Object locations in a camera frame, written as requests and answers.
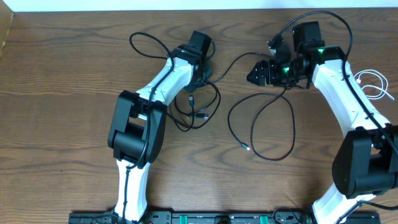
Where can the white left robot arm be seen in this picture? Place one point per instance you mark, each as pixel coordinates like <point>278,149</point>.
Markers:
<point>137,130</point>

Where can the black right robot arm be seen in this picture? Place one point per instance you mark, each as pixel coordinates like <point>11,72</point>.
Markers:
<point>366,163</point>

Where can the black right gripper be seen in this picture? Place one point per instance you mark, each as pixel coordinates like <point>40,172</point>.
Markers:
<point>262,66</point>

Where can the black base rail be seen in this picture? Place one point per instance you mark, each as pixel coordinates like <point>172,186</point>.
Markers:
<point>165,217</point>

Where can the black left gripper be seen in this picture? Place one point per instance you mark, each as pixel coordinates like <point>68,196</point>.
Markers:
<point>209,68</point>

